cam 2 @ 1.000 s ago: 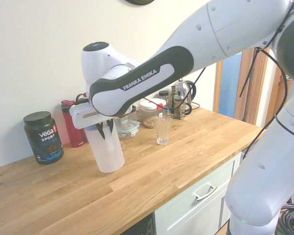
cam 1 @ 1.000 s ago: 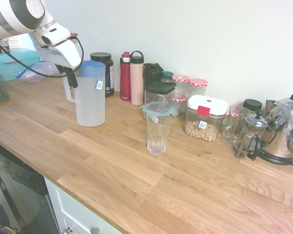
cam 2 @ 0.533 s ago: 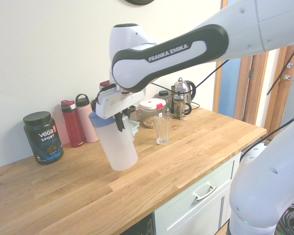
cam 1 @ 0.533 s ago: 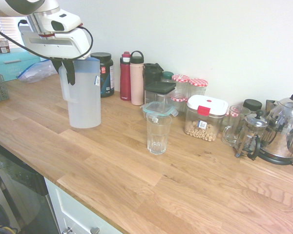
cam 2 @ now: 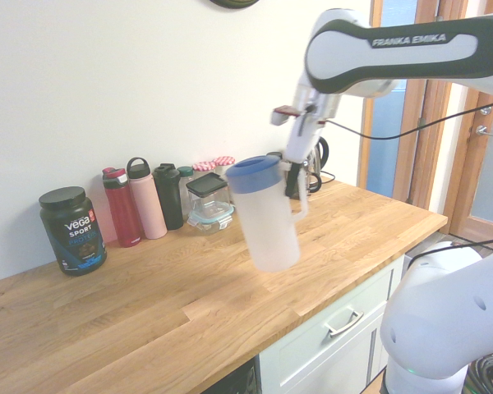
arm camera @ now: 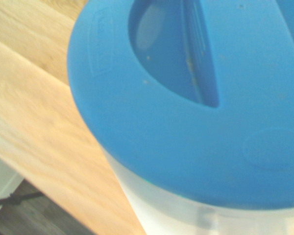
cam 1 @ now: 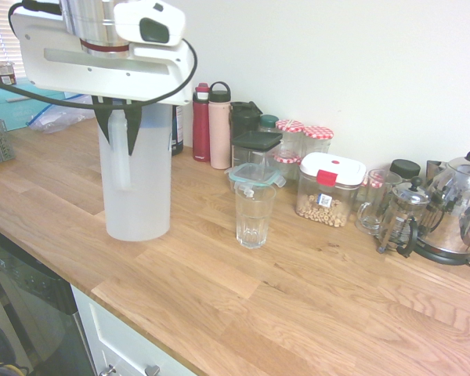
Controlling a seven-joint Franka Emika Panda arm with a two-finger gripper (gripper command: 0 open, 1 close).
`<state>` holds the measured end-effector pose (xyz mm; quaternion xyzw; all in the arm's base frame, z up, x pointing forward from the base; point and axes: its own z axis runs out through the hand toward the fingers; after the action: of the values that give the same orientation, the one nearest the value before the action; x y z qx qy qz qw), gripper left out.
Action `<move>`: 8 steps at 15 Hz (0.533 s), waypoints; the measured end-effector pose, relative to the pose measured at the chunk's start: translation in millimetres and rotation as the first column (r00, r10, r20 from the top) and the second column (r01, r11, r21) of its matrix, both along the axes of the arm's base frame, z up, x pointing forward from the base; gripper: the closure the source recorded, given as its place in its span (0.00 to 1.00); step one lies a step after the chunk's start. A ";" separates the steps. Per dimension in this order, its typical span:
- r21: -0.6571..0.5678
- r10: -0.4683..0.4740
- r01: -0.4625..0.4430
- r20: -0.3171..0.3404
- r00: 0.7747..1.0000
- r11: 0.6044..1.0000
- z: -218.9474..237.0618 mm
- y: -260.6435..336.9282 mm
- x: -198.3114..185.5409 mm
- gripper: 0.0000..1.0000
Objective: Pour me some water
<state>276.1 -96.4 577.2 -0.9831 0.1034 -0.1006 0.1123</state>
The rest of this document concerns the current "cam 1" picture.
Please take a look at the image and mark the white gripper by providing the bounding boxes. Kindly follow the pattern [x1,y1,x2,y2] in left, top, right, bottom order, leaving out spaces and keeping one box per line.
[9,2,193,156]

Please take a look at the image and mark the translucent pitcher with blue lid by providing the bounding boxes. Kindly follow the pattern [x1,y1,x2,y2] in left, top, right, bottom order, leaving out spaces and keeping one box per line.
[96,102,175,242]

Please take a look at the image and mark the red water bottle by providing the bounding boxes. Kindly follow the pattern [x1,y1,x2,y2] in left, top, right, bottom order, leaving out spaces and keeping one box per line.
[191,82,212,163]

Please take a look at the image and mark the pink water bottle black cap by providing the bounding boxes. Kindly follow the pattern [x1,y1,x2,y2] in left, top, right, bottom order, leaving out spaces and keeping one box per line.
[208,81,233,170]

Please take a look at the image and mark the clear plastic zip bag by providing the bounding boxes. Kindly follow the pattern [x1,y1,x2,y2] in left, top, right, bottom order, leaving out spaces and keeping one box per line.
[25,102,98,136]

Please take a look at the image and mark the dark supplement bottle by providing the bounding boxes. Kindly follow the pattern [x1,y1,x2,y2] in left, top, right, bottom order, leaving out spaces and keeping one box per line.
[171,104,186,157]

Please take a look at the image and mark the teal cardboard box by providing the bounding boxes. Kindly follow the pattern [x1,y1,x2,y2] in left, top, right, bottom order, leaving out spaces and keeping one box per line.
[0,77,50,132]

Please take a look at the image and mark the black shaker bottle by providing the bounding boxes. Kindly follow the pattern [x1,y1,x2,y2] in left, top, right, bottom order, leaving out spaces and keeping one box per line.
[230,100,264,139]

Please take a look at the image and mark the plastic yogurt cup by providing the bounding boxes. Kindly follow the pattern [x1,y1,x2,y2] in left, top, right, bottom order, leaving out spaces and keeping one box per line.
[0,60,17,87]

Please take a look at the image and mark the clear canister black square lid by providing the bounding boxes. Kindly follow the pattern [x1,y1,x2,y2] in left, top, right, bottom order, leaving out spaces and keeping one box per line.
[230,130,284,173]

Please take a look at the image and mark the glass container teal snap lid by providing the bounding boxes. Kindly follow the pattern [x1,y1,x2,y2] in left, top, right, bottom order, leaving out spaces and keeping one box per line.
[227,161,287,193]

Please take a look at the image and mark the window blind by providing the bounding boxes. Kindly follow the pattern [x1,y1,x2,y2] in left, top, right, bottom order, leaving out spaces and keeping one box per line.
[0,0,25,79]

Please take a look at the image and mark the glass jar green lid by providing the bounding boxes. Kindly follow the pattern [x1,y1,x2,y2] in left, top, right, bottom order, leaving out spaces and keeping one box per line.
[257,114,280,135]

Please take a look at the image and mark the clear drinking glass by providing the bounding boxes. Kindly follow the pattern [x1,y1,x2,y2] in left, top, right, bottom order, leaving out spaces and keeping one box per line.
[234,183,278,250]

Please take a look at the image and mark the tall jar red checked lid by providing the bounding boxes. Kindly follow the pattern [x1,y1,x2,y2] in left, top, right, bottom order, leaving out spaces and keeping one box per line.
[274,119,306,157]
[302,125,335,158]

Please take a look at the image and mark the short jar red checked lid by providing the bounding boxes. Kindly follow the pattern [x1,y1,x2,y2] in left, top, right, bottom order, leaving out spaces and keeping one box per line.
[273,153,302,182]

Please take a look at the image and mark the black dishwasher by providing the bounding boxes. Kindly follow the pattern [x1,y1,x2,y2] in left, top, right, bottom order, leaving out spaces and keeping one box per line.
[0,223,98,376]

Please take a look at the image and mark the white cabinet drawer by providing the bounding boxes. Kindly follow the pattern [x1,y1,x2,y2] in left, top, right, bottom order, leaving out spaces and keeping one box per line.
[70,284,200,376]

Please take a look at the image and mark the cereal canister white red lid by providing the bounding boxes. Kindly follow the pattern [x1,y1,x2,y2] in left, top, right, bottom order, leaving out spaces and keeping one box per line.
[295,152,367,230]

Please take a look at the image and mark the clear glass mug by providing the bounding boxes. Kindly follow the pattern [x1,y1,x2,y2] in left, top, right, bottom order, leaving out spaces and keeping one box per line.
[355,168,404,236]

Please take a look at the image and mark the glass jar black lid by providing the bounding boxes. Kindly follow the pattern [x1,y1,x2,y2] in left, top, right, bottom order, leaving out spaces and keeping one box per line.
[389,158,422,183]

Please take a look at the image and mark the glass French press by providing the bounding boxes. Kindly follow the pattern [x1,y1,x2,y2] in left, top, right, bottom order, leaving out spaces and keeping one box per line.
[376,175,432,259]

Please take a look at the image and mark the stainless steel electric kettle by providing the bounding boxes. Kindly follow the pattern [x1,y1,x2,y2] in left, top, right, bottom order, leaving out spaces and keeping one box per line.
[412,148,470,266]

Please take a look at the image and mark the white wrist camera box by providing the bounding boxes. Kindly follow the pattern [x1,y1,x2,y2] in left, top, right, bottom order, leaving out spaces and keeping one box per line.
[113,0,187,48]

